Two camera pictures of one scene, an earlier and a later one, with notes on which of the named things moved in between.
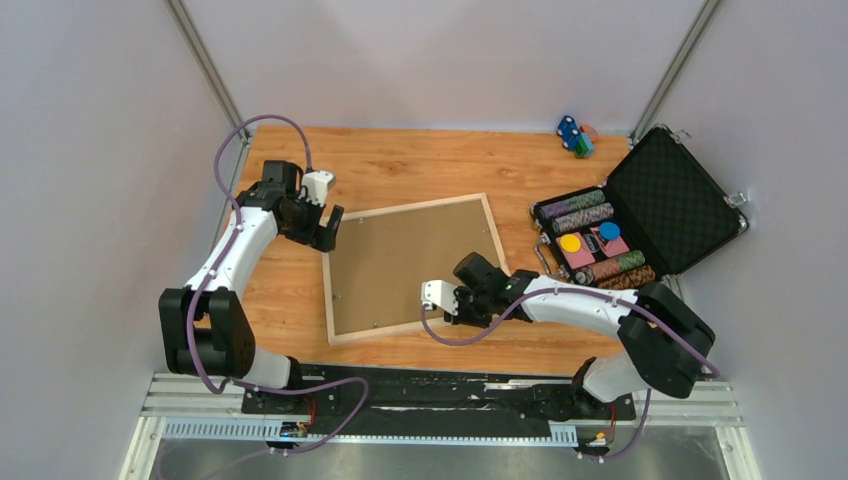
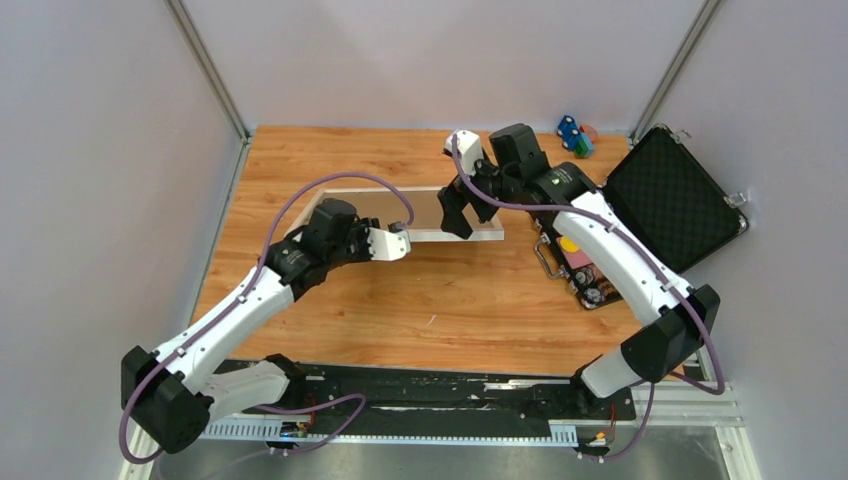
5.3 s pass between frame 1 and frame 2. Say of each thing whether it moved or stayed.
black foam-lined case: stayed
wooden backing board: moved
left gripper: moved
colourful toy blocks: stayed
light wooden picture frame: moved
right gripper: moved
